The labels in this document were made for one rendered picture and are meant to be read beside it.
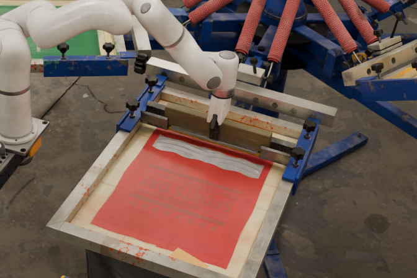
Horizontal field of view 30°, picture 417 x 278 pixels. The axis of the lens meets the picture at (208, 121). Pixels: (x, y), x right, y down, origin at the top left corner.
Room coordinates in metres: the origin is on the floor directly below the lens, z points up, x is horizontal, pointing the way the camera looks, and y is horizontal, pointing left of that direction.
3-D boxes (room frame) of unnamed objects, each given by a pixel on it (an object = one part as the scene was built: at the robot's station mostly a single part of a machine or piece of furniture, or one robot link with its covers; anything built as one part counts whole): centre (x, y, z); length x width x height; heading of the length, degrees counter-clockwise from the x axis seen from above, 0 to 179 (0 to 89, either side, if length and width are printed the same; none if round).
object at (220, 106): (2.02, -0.03, 1.12); 0.10 x 0.07 x 0.11; 165
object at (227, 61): (2.01, 0.01, 1.25); 0.15 x 0.10 x 0.11; 117
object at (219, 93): (2.02, -0.03, 1.18); 0.09 x 0.07 x 0.03; 165
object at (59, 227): (1.82, 0.02, 0.97); 0.79 x 0.58 x 0.04; 165
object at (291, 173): (1.98, -0.31, 0.97); 0.30 x 0.05 x 0.07; 165
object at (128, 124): (2.12, 0.23, 0.97); 0.30 x 0.05 x 0.07; 165
